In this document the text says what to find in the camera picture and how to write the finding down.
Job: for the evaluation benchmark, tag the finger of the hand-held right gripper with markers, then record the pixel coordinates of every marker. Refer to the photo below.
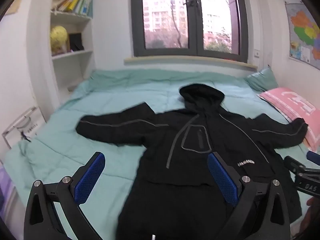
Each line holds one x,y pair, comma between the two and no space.
314,157
295,166

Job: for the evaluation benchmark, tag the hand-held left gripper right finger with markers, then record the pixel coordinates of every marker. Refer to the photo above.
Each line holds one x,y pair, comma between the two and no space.
222,180

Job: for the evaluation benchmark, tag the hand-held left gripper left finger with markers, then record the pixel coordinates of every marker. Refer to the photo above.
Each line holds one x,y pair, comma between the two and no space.
90,180

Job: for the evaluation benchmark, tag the black hooded jacket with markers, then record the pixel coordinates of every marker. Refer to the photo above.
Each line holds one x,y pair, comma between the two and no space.
190,140

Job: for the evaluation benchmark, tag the person's right hand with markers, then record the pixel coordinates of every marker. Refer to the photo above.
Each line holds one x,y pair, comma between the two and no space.
313,202

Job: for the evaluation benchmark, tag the pink pillow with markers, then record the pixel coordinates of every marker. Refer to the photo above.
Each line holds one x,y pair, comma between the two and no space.
290,102

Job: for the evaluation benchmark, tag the teal quilt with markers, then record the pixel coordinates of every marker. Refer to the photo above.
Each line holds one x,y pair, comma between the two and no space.
112,100

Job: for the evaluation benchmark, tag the purple cloth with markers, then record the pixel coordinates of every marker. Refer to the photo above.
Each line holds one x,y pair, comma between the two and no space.
6,195

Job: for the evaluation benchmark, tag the white folding rack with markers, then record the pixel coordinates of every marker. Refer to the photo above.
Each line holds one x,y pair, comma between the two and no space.
22,125

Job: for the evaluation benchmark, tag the teal pillow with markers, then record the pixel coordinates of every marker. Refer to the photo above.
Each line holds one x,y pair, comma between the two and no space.
261,78

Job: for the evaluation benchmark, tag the white bookshelf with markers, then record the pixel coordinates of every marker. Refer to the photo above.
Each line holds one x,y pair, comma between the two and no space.
72,67

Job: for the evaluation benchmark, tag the wooden windowsill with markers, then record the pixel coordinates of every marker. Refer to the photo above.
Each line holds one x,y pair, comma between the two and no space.
190,63

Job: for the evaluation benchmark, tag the black box on shelf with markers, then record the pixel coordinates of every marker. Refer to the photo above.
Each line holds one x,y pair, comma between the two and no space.
75,42

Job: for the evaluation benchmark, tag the yellow ball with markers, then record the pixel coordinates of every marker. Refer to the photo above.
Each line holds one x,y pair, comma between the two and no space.
58,38

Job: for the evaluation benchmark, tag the dark framed window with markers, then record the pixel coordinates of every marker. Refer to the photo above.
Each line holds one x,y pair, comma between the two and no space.
190,17

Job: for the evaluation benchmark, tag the row of books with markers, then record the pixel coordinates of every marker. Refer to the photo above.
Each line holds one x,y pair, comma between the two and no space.
75,1

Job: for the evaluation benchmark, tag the white wall socket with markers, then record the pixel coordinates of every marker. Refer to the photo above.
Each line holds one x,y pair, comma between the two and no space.
256,53

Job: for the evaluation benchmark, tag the colourful wall map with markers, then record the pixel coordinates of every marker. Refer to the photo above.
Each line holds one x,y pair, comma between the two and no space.
303,32

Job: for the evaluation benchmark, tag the tan wall board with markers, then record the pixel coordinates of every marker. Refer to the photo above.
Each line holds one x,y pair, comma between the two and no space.
15,2

